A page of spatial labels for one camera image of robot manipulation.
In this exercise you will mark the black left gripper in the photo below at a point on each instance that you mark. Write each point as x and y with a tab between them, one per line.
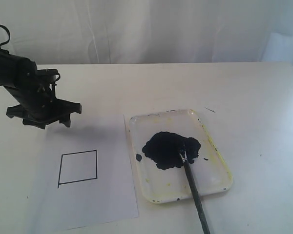
38	104

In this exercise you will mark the black paintbrush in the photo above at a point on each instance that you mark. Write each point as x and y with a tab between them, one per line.
194	191

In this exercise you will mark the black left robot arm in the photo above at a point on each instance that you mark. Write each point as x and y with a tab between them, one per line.
18	71

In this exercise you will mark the white plastic paint tray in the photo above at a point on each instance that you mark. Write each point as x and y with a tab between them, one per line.
210	172

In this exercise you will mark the white paper sheet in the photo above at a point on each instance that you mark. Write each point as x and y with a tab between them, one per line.
83	177

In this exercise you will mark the white backdrop curtain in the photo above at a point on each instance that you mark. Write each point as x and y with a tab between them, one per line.
149	31

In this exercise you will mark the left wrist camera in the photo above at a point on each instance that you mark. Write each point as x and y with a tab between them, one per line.
48	75

